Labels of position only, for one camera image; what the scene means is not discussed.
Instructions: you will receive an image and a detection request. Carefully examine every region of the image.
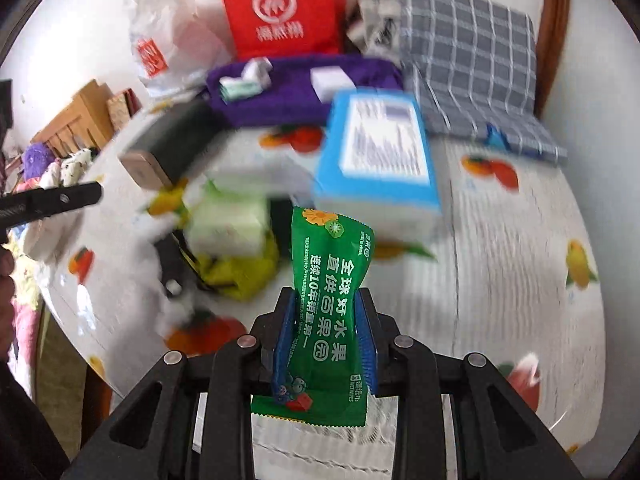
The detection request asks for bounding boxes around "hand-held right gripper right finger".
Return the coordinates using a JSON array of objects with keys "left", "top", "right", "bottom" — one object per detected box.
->
[{"left": 357, "top": 287, "right": 583, "bottom": 480}]

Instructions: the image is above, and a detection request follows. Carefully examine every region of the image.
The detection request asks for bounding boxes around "purple cloth bag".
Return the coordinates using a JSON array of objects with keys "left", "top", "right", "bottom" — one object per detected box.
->
[{"left": 206, "top": 54, "right": 405, "bottom": 128}]

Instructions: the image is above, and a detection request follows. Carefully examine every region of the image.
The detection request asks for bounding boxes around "brown wooden frame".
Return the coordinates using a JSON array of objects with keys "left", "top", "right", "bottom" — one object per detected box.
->
[{"left": 532, "top": 0, "right": 573, "bottom": 118}]

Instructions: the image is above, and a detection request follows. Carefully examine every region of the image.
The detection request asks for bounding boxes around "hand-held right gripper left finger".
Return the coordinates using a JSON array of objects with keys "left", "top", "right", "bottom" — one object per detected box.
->
[{"left": 60, "top": 287, "right": 301, "bottom": 480}]

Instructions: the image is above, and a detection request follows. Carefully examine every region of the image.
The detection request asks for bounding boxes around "blue and white box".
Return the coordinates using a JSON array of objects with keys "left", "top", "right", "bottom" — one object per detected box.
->
[{"left": 312, "top": 87, "right": 443, "bottom": 233}]

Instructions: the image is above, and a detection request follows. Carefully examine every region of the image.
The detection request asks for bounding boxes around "yellow and black pouch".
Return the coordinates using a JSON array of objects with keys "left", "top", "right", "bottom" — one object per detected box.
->
[{"left": 192, "top": 232, "right": 281, "bottom": 302}]

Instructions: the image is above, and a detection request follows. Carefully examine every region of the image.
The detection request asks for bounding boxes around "dark green booklet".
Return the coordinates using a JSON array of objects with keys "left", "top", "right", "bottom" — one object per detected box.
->
[{"left": 119, "top": 101, "right": 223, "bottom": 188}]

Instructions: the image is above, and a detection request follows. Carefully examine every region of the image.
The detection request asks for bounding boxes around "brown cardboard box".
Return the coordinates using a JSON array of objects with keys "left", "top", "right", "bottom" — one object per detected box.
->
[{"left": 31, "top": 79, "right": 117, "bottom": 158}]

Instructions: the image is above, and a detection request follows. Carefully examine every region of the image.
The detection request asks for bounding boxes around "purple plush toy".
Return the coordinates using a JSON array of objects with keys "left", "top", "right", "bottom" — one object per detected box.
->
[{"left": 21, "top": 142, "right": 55, "bottom": 186}]

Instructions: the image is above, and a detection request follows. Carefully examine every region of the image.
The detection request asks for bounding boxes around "dark cloth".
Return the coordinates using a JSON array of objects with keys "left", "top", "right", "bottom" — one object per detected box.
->
[{"left": 0, "top": 355, "right": 71, "bottom": 480}]

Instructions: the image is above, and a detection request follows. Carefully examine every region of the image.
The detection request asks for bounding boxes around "red paper bag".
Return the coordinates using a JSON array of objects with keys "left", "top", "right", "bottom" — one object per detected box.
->
[{"left": 215, "top": 0, "right": 348, "bottom": 60}]

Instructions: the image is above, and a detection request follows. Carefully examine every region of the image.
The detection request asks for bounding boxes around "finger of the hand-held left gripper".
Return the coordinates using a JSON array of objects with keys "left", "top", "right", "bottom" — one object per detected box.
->
[{"left": 0, "top": 182, "right": 104, "bottom": 227}]

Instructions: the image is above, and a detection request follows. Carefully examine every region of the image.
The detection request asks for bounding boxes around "small green white tissue pack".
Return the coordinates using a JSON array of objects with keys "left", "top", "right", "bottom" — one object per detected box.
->
[{"left": 219, "top": 57, "right": 273, "bottom": 105}]

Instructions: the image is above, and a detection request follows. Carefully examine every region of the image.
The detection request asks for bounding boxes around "fruit printed blanket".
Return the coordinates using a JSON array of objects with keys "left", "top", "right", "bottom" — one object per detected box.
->
[{"left": 40, "top": 102, "right": 601, "bottom": 461}]

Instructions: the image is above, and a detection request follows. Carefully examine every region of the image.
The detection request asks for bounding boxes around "grey checked pouch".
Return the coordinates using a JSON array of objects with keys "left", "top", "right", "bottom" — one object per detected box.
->
[{"left": 400, "top": 0, "right": 568, "bottom": 166}]

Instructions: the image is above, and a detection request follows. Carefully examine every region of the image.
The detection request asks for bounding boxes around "white spotted plush toy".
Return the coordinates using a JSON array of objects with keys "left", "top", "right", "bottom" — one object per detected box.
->
[{"left": 40, "top": 147, "right": 96, "bottom": 188}]

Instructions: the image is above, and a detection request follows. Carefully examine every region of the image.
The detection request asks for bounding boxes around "white plastic shopping bag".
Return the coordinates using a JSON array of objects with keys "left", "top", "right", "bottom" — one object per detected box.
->
[{"left": 124, "top": 0, "right": 233, "bottom": 96}]

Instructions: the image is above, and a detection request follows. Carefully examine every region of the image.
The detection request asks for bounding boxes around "green wet wipe packet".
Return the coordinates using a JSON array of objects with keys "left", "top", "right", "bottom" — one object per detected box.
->
[{"left": 250, "top": 206, "right": 372, "bottom": 428}]

